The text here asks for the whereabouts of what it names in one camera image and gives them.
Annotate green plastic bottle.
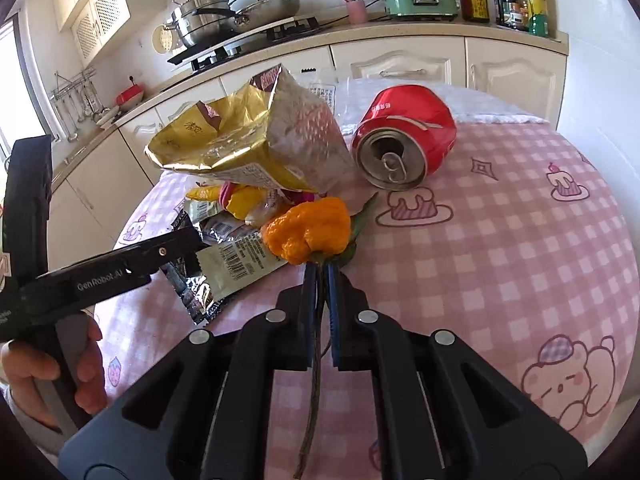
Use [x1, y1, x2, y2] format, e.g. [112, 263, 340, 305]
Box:
[527, 0, 551, 38]

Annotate steel steamer pot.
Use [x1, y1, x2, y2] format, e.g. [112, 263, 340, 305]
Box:
[165, 0, 241, 48]

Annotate pink checked tablecloth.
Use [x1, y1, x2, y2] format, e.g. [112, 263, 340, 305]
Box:
[92, 77, 636, 480]

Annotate pale green sauce packet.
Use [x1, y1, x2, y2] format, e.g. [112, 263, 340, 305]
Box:
[197, 237, 283, 301]

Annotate cream perforated steamer plate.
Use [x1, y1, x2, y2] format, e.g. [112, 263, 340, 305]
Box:
[151, 24, 176, 56]

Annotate cream upper cabinet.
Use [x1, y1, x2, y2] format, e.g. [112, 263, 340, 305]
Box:
[52, 0, 131, 68]

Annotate yellow pink snack wrapper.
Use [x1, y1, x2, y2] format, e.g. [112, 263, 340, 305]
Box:
[185, 182, 296, 226]

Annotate red soda can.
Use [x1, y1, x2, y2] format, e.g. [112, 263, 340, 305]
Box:
[351, 85, 458, 191]

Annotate person's left hand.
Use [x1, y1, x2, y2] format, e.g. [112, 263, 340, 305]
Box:
[0, 311, 109, 429]

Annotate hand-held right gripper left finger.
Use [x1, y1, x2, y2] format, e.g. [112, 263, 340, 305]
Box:
[59, 264, 321, 480]

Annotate silver foil wrapper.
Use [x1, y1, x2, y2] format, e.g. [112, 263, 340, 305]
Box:
[200, 220, 266, 247]

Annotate white dishes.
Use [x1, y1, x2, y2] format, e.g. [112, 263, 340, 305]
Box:
[92, 105, 123, 128]

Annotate lidded frying pan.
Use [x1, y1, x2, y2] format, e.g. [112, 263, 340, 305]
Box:
[192, 0, 303, 28]

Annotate beige kitchen countertop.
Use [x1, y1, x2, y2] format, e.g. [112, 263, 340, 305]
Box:
[50, 17, 571, 186]

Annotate window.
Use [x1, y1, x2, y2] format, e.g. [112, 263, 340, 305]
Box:
[0, 15, 31, 161]

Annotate gold snack bag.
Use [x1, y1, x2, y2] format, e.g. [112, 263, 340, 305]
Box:
[145, 64, 357, 196]

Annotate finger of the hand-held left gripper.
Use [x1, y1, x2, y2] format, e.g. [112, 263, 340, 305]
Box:
[117, 226, 207, 281]

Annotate orange artificial flower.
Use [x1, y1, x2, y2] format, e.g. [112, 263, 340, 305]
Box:
[261, 192, 379, 480]

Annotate red bowl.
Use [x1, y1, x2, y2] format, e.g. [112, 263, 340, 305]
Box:
[116, 85, 147, 109]

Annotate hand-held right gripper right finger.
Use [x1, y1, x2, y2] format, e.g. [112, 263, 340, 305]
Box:
[325, 262, 588, 480]

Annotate clear plastic bag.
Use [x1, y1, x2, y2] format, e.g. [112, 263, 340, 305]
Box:
[307, 82, 337, 111]

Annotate black seasoning packet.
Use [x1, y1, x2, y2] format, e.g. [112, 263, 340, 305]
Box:
[162, 212, 226, 325]

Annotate hanging utensil rack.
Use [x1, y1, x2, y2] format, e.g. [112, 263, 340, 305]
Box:
[50, 67, 108, 143]

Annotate black gas stove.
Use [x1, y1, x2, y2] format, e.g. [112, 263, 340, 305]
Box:
[167, 16, 323, 73]

